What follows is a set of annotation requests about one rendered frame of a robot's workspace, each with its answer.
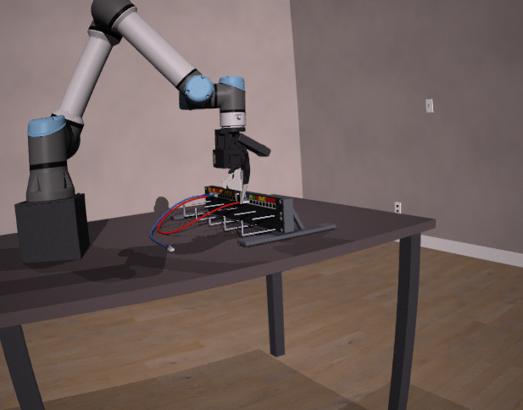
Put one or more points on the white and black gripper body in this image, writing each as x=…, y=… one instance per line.
x=234, y=155

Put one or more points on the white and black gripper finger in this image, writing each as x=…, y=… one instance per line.
x=241, y=179
x=230, y=177

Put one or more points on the grey port rack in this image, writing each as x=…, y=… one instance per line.
x=265, y=212

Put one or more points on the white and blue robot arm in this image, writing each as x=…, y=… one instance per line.
x=47, y=138

